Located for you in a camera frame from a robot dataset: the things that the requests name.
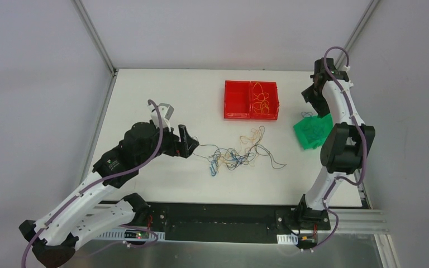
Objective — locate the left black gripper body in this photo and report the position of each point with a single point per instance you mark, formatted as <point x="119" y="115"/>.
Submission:
<point x="179" y="144"/>

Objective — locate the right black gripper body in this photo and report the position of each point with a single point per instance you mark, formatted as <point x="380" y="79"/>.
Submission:
<point x="314" y="98"/>

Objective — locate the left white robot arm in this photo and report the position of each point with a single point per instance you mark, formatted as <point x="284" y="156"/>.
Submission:
<point x="55" y="238"/>

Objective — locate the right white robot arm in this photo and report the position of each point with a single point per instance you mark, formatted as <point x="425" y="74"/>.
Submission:
<point x="346" y="147"/>

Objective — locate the green plastic bin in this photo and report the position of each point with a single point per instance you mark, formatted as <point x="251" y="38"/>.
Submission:
<point x="312" y="131"/>

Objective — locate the right red bin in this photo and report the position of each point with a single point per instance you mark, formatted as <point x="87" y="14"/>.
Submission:
<point x="265" y="101"/>

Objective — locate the red bin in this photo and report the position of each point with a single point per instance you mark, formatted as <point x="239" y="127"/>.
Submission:
<point x="237" y="100"/>
<point x="265" y="101"/>

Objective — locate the left red bin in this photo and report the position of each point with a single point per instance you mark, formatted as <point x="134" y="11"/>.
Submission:
<point x="237" y="100"/>

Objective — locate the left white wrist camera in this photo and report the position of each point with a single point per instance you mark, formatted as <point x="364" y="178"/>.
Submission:
<point x="165" y="110"/>

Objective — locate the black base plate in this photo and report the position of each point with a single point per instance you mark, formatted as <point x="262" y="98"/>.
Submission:
<point x="232" y="223"/>

